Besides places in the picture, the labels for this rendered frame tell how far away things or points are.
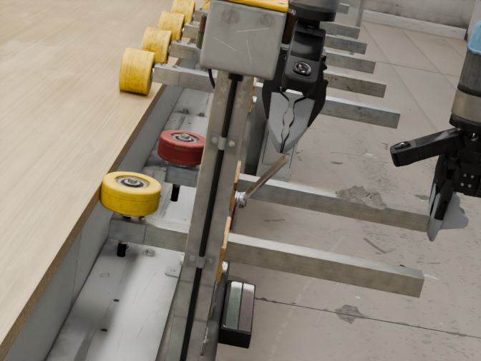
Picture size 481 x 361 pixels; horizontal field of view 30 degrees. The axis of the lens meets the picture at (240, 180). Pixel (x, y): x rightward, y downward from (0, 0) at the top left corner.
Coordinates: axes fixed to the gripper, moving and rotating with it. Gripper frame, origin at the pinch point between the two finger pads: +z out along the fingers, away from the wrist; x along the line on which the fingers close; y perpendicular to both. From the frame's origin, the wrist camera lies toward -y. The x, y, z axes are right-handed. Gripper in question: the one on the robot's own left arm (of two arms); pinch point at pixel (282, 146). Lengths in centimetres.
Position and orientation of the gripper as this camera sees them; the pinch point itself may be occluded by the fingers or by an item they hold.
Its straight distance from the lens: 129.7
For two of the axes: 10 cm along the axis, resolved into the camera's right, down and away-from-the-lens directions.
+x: -9.8, -1.9, -0.1
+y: 0.5, -3.2, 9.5
